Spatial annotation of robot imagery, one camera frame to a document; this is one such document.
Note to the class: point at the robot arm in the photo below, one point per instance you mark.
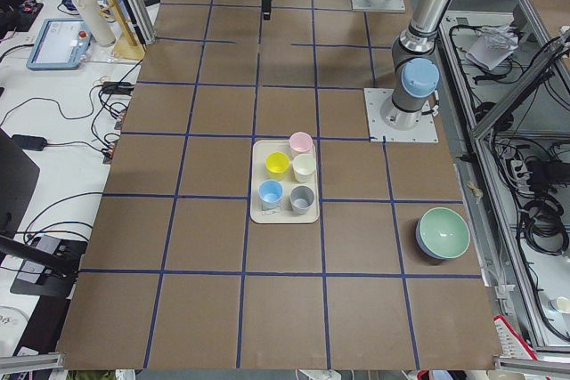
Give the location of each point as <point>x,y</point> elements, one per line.
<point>417,76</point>

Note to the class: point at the pink plastic cup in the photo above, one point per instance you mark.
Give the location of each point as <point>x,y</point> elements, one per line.
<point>300,143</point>

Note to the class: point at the yellow plastic cup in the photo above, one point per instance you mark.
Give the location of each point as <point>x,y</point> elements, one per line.
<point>277,165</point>

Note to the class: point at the cream plastic cup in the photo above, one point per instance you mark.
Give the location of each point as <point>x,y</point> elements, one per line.
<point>304,167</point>

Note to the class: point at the grey plastic cup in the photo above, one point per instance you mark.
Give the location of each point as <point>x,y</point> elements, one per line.
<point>301,199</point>

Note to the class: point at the wooden stand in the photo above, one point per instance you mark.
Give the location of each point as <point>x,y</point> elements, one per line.
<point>127,46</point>

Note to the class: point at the cream plastic tray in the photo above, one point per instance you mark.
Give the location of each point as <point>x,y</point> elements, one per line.
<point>284,213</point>

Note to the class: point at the cream water bottle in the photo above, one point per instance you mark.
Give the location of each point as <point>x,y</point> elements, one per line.
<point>90,12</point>

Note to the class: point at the blue teach pendant tablet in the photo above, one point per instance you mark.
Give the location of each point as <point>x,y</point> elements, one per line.
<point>61,45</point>

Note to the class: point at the crumpled white paper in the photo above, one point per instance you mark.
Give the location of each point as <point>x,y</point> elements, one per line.
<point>493,46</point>

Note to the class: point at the black power adapter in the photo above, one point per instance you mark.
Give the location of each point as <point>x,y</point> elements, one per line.
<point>30,142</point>

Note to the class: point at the green and blue bowls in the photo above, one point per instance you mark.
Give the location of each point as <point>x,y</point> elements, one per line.
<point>442,234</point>

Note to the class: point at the black laptop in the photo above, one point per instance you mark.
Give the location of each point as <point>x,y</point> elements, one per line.
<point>19,175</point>

